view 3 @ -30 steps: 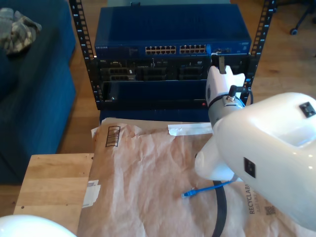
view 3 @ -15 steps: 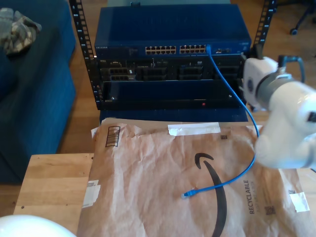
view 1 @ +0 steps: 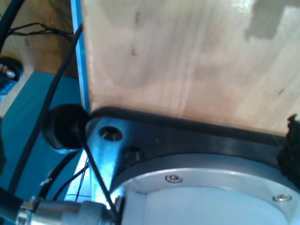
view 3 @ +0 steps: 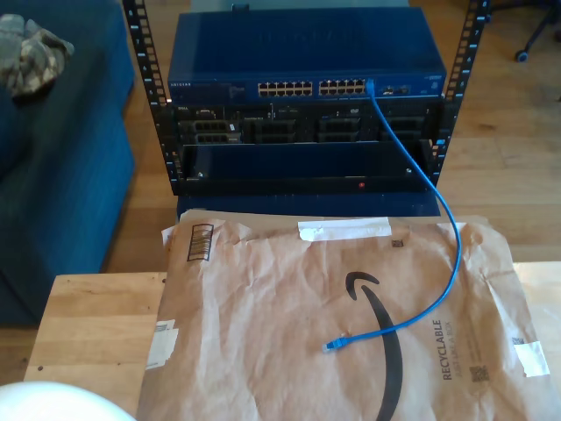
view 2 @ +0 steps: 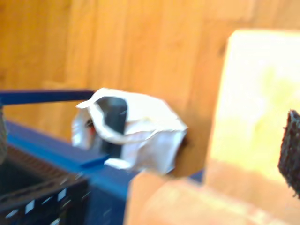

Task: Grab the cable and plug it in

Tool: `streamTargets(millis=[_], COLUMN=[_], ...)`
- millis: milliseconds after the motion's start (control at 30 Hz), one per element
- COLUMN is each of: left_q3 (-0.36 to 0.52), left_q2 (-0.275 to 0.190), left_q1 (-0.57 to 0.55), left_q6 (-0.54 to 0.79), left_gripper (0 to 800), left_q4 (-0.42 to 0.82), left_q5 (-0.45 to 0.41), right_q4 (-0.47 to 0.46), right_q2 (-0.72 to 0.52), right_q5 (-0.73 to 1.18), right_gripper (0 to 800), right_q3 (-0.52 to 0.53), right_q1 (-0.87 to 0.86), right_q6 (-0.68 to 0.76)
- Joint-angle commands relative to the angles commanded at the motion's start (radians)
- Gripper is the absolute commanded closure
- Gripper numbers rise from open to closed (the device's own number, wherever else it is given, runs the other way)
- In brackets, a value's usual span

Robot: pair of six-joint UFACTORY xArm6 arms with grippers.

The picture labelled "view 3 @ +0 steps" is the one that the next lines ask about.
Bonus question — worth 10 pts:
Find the black rack server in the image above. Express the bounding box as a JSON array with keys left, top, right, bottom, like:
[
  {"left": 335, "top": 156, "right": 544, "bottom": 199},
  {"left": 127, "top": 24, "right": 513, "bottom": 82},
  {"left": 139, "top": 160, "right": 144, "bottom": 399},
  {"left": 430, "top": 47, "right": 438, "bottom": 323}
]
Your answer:
[{"left": 173, "top": 101, "right": 444, "bottom": 145}]

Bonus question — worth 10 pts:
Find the blue sofa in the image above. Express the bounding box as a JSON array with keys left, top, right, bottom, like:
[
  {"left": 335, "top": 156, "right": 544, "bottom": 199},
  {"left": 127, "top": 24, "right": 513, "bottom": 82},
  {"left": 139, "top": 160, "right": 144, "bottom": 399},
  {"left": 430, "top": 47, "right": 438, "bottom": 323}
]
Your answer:
[{"left": 0, "top": 0, "right": 137, "bottom": 328}]

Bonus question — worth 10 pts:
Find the black equipment rack frame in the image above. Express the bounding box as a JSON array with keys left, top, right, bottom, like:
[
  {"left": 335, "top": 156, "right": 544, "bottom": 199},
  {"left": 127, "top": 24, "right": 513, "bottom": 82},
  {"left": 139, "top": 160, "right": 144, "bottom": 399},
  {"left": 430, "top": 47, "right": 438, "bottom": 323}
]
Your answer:
[{"left": 122, "top": 0, "right": 492, "bottom": 196}]

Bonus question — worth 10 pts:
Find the blue base under rack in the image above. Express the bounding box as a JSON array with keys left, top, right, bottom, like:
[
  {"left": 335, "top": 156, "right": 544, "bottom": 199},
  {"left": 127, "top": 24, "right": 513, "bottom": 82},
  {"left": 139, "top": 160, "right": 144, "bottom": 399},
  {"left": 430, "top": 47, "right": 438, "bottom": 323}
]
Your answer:
[{"left": 177, "top": 192, "right": 442, "bottom": 217}]

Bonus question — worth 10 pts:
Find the blue network switch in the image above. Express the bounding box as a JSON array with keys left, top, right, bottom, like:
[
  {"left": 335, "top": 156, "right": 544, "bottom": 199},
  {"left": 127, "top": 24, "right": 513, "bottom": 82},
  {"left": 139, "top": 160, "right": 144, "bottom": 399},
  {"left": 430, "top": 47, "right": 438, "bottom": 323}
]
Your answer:
[{"left": 167, "top": 7, "right": 448, "bottom": 104}]

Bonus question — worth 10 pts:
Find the blue network cable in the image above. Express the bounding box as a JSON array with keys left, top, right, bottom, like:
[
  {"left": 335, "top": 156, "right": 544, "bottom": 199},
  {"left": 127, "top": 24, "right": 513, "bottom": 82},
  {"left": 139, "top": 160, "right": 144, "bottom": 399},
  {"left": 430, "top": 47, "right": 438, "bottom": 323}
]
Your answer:
[{"left": 322, "top": 77, "right": 464, "bottom": 355}]

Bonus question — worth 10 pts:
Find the office chair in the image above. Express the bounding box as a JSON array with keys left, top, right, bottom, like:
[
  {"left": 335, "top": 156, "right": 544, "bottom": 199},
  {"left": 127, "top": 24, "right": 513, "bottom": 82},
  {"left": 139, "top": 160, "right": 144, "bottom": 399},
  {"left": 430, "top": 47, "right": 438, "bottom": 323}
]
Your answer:
[{"left": 515, "top": 0, "right": 561, "bottom": 62}]

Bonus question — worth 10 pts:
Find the brown paper mailer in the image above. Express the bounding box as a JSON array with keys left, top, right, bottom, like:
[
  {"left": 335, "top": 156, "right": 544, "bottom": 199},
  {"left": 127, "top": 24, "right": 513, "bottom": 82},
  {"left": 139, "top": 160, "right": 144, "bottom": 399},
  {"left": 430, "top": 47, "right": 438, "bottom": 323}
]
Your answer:
[{"left": 135, "top": 209, "right": 561, "bottom": 421}]

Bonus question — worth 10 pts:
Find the camouflage cloth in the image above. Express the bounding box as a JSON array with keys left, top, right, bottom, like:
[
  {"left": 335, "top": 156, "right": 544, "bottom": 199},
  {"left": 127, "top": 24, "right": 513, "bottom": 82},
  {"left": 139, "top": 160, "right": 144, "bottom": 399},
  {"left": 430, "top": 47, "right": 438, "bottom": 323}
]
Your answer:
[{"left": 0, "top": 12, "right": 75, "bottom": 98}]

